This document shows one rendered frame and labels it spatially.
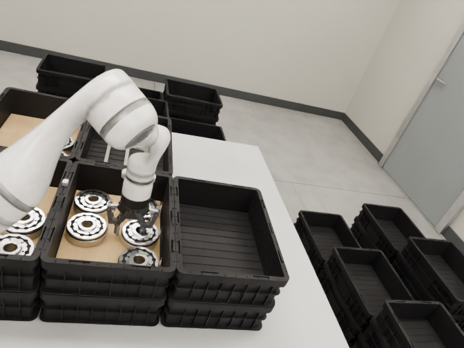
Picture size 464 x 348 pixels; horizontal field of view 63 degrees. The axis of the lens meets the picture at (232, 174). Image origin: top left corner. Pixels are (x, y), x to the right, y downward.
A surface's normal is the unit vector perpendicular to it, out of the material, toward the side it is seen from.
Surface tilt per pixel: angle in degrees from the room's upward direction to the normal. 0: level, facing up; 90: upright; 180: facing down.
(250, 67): 90
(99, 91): 56
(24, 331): 0
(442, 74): 90
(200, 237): 0
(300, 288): 0
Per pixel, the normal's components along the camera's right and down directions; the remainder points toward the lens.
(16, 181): 0.46, 0.09
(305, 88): 0.18, 0.58
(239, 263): 0.29, -0.80
